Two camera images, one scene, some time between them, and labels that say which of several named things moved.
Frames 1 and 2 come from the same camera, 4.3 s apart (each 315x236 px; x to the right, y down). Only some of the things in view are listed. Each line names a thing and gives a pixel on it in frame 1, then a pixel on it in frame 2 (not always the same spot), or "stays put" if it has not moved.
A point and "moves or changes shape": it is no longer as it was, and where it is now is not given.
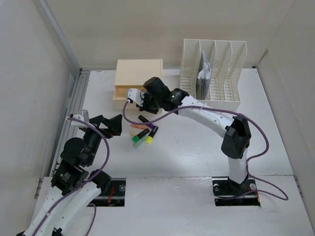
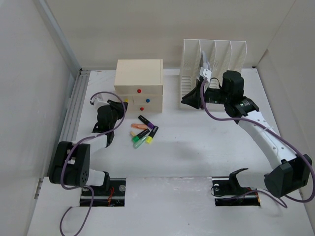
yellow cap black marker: [149, 139] stays put
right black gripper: [144, 107] to [194, 98]
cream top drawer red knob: [120, 91] moves or changes shape
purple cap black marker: [142, 119] stays put
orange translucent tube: [141, 126] stays put
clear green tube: [140, 142] stays put
